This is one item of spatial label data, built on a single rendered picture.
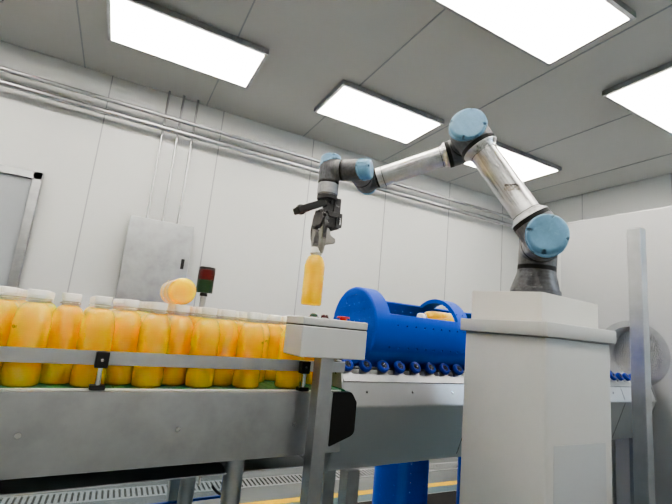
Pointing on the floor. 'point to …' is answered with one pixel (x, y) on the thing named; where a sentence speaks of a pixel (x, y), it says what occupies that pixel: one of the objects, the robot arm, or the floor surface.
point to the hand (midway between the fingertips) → (316, 249)
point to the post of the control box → (316, 431)
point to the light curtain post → (640, 368)
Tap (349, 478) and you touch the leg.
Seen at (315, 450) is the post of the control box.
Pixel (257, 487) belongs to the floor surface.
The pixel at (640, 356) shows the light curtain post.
